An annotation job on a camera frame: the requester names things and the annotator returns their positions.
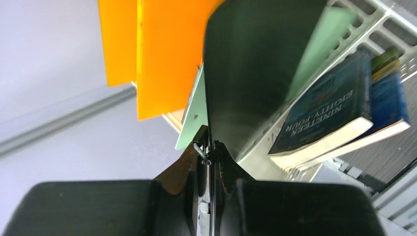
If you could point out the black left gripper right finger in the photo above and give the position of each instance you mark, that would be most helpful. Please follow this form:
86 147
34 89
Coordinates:
248 207

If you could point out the thick orange binder folder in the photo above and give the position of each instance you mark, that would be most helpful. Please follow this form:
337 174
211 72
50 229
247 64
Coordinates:
172 50

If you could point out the Animal Farm blue book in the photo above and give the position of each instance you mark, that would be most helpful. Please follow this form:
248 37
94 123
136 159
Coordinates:
388 107

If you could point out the thin orange folder in rack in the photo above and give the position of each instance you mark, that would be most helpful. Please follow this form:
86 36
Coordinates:
118 22

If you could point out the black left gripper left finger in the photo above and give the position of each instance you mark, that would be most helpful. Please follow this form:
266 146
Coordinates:
163 206

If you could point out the Nineteen Eighty-Four dark book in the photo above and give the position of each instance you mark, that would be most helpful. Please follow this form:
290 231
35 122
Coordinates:
334 111

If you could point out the mint green clipboard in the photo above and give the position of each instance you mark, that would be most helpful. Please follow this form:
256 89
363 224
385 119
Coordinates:
333 23

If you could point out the white plastic file rack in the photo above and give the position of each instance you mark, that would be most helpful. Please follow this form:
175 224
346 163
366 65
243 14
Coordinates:
256 160

